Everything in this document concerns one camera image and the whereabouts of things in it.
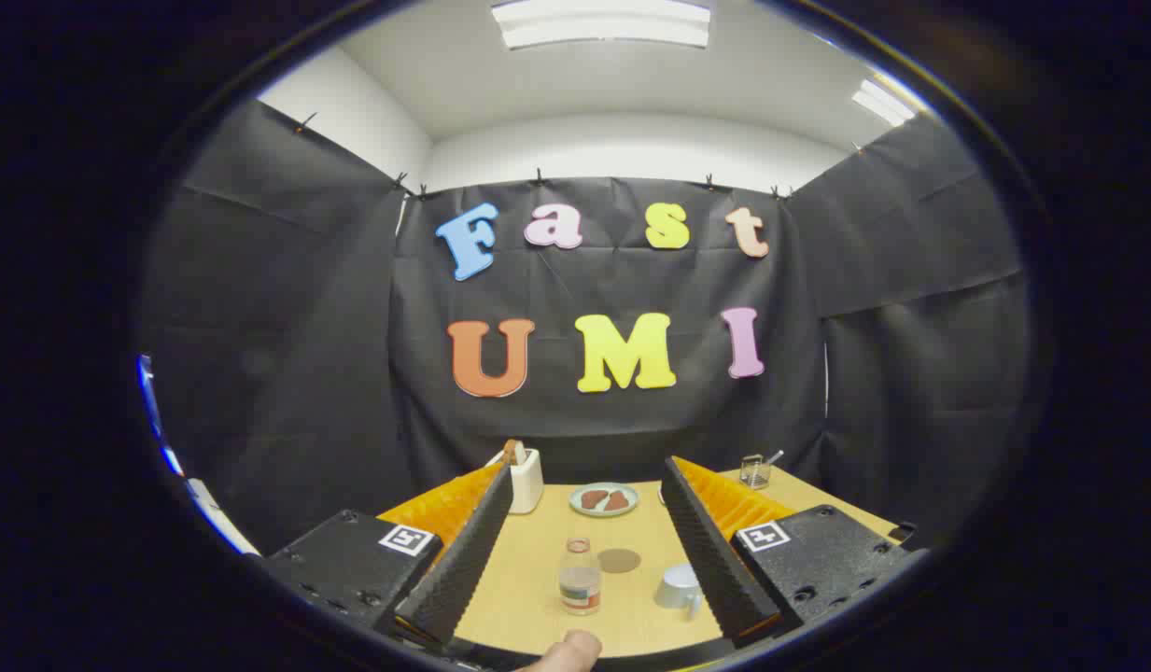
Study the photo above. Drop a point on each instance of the pale green round plate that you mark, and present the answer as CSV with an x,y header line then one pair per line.
x,y
603,511

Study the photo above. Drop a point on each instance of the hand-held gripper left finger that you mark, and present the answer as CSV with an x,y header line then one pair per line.
x,y
463,560

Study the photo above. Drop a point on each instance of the brown meat slice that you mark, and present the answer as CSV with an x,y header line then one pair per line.
x,y
618,501
593,499

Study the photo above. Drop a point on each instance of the small ceiling light panel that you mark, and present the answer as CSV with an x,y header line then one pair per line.
x,y
881,101

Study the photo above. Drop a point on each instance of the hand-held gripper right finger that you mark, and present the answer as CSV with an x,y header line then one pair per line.
x,y
715,560

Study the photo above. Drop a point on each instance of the wooden table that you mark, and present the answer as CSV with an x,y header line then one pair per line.
x,y
528,597

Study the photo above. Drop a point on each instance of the white toaster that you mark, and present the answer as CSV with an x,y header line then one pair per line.
x,y
526,485

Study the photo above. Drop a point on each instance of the round brown coaster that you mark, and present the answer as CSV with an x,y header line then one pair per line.
x,y
619,561

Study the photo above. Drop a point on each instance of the pale blue cup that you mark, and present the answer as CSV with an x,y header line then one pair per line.
x,y
676,588

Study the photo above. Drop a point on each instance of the bread slice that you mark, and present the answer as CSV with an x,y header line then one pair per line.
x,y
512,452

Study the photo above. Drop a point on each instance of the large ceiling light panel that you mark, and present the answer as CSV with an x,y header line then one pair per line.
x,y
603,26

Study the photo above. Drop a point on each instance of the black backdrop cloth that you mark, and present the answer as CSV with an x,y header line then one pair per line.
x,y
304,373

